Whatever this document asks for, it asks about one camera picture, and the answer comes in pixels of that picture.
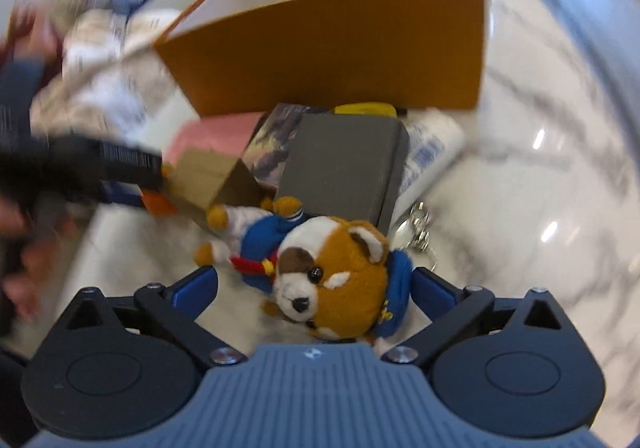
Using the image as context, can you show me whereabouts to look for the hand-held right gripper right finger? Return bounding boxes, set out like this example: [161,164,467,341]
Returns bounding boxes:
[381,267,577,370]

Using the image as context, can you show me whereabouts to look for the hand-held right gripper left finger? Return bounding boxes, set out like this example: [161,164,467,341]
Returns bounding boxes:
[52,265,249,370]

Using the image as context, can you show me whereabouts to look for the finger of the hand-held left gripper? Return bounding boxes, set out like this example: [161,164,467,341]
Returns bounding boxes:
[101,180,145,205]

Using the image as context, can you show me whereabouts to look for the small brown cardboard box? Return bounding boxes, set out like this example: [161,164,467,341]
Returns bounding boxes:
[162,148,271,229]

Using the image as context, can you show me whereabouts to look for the brown and white plush dog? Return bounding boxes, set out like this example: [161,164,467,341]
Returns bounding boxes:
[194,196,414,357]

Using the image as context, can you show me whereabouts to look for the white tube with blue print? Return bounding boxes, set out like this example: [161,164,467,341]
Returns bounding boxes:
[395,108,466,213]

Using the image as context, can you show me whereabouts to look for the dark grey box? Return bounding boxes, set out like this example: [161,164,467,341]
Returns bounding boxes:
[276,114,411,233]

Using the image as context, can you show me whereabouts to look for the orange cardboard storage box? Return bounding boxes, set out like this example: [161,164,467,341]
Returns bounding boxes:
[152,0,487,119]

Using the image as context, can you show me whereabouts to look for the person's left hand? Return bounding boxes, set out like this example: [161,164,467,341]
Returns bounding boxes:
[0,205,46,321]

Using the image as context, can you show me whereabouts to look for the cream patterned blanket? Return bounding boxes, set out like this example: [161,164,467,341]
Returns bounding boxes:
[30,8,201,143]

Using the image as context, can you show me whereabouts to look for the pink book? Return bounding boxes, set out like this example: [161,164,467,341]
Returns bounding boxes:
[162,112,268,169]

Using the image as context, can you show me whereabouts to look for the illustrated magazine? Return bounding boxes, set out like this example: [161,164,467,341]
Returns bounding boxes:
[240,102,331,199]

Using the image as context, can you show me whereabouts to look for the yellow plastic container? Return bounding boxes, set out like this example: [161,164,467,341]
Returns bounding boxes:
[332,101,398,119]

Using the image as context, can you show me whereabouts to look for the metal keychain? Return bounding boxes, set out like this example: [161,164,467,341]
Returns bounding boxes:
[392,202,439,273]

